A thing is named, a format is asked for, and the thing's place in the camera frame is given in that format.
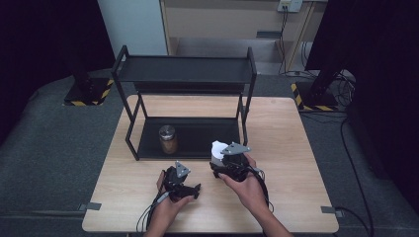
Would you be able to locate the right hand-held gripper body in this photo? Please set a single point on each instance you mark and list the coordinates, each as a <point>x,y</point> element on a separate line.
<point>235,164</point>

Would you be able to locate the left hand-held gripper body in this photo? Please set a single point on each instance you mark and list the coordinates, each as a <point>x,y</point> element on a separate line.
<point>174,182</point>

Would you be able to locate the glass jar with white lid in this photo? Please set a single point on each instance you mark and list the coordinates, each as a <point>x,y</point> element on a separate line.
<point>218,149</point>

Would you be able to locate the glass jar with silver lid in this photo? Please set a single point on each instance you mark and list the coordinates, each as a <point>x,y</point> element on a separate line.
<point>168,142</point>

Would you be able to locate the black metal two-tier shelf rack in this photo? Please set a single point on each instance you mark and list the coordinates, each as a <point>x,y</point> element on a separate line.
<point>184,69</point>

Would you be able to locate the person's left hand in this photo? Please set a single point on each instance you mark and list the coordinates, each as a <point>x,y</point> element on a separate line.
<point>168,209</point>

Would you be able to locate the person's right hand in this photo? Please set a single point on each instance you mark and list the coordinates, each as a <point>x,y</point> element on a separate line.
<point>248,192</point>

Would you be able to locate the grey tape strip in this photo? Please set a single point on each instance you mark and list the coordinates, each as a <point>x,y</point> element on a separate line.
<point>89,206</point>
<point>332,211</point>

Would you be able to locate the black stand with striped base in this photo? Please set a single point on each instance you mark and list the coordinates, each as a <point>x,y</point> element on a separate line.
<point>86,92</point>
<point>318,98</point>

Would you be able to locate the light wooden cabinet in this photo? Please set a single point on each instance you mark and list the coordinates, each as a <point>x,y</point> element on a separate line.
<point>224,21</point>

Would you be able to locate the white panel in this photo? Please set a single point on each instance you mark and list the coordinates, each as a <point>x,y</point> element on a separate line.
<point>131,23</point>

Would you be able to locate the white power strip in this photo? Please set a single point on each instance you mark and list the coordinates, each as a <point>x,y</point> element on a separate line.
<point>290,5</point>

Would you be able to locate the black curtain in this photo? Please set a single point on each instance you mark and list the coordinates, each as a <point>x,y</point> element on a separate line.
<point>385,82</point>
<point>39,42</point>

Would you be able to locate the grey metal bracket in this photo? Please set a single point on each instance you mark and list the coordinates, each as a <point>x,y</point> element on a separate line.
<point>268,34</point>

